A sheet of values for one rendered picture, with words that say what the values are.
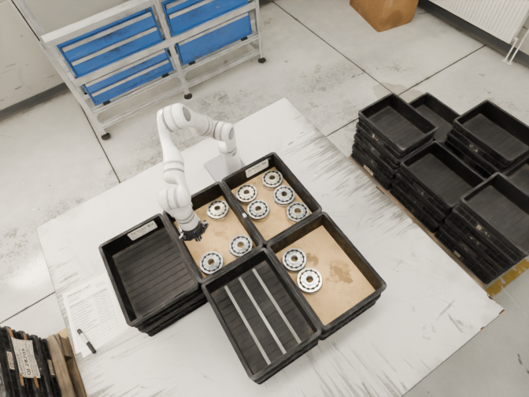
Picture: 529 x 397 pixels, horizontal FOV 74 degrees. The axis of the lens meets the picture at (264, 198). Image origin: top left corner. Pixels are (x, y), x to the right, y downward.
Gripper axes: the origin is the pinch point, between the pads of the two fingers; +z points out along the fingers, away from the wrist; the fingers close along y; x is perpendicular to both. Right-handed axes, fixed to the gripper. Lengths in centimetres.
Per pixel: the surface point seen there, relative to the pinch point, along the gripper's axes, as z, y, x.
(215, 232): 14.6, 7.7, 6.0
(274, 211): 14.8, 35.9, 0.1
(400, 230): 28, 83, -36
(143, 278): 14.4, -28.4, 4.2
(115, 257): 14.4, -35.9, 20.6
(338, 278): 15, 41, -42
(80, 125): 99, -42, 221
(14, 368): 47, -105, 15
